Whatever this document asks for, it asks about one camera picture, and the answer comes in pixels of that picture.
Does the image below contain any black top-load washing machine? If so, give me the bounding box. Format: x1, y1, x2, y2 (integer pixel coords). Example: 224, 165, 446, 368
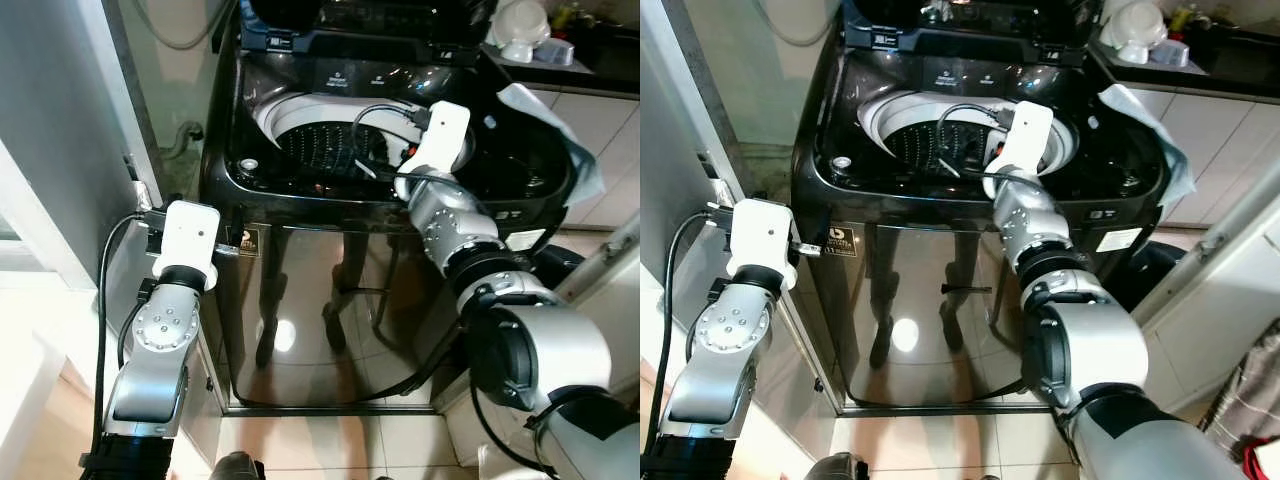
200, 0, 582, 412
790, 0, 1174, 414

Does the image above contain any light blue cloth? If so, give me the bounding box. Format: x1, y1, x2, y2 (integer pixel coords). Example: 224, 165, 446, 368
496, 83, 605, 207
1097, 83, 1199, 207

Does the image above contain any white plastic jug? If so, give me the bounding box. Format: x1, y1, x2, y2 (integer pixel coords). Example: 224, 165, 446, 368
1099, 0, 1169, 64
486, 0, 552, 64

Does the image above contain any black bin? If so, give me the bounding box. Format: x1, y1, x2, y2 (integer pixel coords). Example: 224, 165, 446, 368
538, 244, 588, 293
1103, 240, 1188, 313

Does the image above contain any dark robot foot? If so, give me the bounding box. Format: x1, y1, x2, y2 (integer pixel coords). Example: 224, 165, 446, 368
208, 451, 267, 480
803, 451, 873, 480

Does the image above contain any plaid cloth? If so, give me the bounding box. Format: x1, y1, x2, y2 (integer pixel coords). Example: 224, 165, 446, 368
1198, 318, 1280, 473

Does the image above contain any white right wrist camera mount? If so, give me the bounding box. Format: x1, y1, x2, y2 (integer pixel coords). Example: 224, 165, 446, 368
404, 100, 474, 183
984, 100, 1057, 178

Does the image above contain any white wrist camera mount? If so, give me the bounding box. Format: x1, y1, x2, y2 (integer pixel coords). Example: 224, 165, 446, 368
404, 100, 474, 183
150, 200, 222, 292
726, 198, 799, 292
984, 100, 1057, 178

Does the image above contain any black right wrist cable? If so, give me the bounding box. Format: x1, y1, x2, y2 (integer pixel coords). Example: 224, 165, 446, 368
349, 102, 433, 182
935, 101, 1017, 180

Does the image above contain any white washer tub ring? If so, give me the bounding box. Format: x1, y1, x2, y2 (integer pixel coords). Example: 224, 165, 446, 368
857, 89, 1080, 189
254, 91, 477, 193

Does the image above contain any grey wall hose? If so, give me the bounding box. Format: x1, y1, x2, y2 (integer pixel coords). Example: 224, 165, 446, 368
757, 0, 843, 48
158, 121, 205, 162

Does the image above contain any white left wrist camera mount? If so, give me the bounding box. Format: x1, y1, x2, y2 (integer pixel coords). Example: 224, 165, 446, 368
726, 198, 799, 292
150, 200, 222, 292

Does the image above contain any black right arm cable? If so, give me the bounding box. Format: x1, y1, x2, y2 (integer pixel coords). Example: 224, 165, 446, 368
468, 378, 563, 477

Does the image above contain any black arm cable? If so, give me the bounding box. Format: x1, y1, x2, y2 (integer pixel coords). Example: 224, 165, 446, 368
644, 211, 717, 453
468, 378, 563, 477
92, 212, 153, 456

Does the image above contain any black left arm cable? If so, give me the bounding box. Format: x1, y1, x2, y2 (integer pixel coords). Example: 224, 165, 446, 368
92, 212, 153, 456
644, 211, 717, 453

